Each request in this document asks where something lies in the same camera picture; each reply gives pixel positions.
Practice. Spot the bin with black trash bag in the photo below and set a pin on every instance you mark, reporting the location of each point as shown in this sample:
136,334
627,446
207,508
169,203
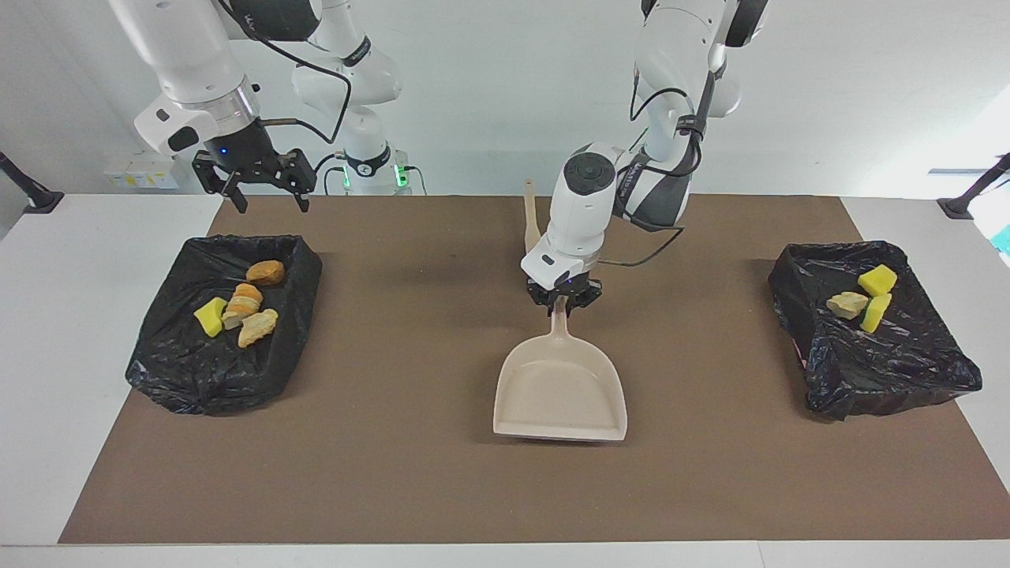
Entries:
868,371
181,371

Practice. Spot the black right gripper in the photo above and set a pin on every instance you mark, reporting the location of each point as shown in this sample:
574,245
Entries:
252,162

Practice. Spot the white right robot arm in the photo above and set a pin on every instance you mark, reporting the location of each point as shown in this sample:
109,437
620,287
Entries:
197,71

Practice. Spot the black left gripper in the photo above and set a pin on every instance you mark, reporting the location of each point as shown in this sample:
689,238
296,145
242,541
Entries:
564,290

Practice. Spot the croissant piece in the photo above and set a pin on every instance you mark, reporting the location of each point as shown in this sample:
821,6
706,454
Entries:
258,327

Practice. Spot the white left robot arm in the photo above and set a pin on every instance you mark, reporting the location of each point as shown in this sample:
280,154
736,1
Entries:
584,213

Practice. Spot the brown round bun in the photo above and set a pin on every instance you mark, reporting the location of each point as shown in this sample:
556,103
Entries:
265,272

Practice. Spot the brown table mat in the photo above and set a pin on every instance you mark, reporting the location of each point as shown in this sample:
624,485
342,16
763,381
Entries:
473,489

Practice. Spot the teal object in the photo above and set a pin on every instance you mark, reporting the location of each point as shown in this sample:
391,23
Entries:
1004,238

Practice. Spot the beige brush with black bristles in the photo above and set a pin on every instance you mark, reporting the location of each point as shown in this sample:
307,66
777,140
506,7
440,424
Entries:
532,217

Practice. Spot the black camera stand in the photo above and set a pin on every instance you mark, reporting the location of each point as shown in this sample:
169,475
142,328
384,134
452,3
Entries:
43,201
959,207

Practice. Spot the pale round bread lump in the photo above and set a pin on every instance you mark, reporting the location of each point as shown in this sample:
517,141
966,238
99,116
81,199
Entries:
847,304

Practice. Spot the beige plastic dustpan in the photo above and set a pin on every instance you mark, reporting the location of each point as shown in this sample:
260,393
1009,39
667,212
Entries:
560,394

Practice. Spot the yellow sponge piece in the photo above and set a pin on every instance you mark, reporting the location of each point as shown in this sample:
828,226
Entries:
876,313
877,280
211,317

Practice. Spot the striped orange bread roll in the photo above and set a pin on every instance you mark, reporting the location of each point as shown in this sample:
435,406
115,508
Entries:
245,301

